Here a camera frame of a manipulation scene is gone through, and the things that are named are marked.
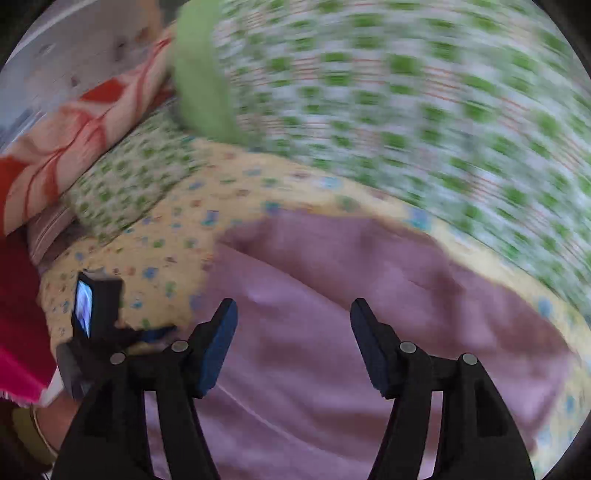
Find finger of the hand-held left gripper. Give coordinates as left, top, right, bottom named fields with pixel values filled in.
left=133, top=325, right=179, bottom=347

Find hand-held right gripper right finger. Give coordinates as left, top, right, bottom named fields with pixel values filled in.
left=349, top=298, right=536, bottom=480

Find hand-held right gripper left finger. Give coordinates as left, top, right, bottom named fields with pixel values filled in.
left=51, top=298, right=239, bottom=480

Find mauve pink garment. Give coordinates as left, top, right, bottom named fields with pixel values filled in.
left=143, top=210, right=578, bottom=480

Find red cloth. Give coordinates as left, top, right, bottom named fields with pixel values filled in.
left=0, top=226, right=60, bottom=408

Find striped cloth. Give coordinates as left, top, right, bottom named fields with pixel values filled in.
left=25, top=203, right=93, bottom=271

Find yellow printed bed sheet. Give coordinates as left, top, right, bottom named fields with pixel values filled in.
left=39, top=138, right=591, bottom=480

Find green printed pillow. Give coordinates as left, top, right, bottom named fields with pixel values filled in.
left=61, top=113, right=206, bottom=241

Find yellow-green bangle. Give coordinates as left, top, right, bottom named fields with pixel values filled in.
left=11, top=405, right=58, bottom=466

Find red and white floral blanket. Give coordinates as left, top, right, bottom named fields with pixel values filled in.
left=0, top=23, right=180, bottom=237

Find plain green cloth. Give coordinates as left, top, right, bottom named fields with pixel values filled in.
left=167, top=0, right=252, bottom=147

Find green checked blanket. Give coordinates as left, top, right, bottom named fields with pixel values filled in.
left=203, top=0, right=591, bottom=308

